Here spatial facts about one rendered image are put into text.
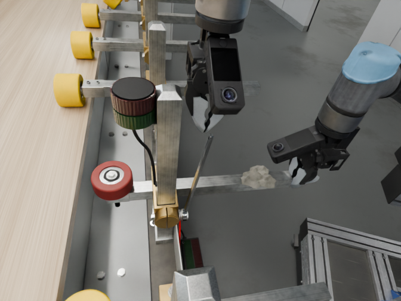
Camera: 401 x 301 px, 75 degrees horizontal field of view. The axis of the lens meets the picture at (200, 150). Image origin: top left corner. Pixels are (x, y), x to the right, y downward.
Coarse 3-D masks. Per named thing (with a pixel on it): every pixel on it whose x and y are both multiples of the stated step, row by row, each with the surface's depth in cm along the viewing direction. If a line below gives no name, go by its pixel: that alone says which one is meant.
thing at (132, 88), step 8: (120, 80) 36; (128, 80) 36; (136, 80) 36; (144, 80) 37; (112, 88) 35; (120, 88) 35; (128, 88) 35; (136, 88) 35; (144, 88) 35; (152, 88) 36; (120, 96) 33; (128, 96) 34; (136, 96) 34; (144, 96) 34; (136, 136) 41; (144, 144) 43; (152, 160) 45; (152, 168) 47
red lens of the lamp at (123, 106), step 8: (112, 96) 34; (152, 96) 35; (112, 104) 35; (120, 104) 34; (128, 104) 33; (136, 104) 34; (144, 104) 34; (152, 104) 35; (120, 112) 35; (128, 112) 34; (136, 112) 35; (144, 112) 35
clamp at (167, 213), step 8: (152, 176) 58; (152, 184) 57; (176, 192) 56; (176, 200) 55; (160, 208) 53; (168, 208) 53; (176, 208) 54; (152, 216) 53; (160, 216) 52; (168, 216) 52; (176, 216) 53; (160, 224) 54; (168, 224) 54; (176, 224) 55
